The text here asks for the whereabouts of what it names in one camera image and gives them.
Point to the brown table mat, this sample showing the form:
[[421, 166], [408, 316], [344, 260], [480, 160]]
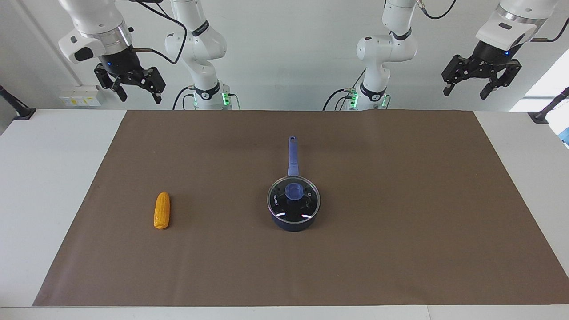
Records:
[[355, 266]]

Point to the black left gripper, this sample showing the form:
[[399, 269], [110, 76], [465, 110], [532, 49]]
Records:
[[486, 60]]

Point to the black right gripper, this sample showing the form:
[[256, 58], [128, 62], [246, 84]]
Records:
[[119, 62]]

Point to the black clamp stand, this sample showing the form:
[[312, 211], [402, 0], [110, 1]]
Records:
[[20, 111], [540, 116]]

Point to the white wall socket box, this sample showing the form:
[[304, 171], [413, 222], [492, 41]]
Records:
[[82, 96]]

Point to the yellow corn cob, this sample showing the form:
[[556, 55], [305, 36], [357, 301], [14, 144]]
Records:
[[162, 211]]

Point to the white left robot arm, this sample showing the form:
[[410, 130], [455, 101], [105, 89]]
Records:
[[386, 49]]

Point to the glass lid blue knob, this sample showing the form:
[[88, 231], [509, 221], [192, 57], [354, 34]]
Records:
[[293, 198]]

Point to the dark blue saucepan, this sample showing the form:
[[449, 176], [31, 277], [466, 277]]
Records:
[[292, 158]]

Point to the blue white box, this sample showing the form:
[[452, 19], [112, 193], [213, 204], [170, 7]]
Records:
[[565, 135]]

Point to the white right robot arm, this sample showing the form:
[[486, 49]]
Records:
[[202, 44]]

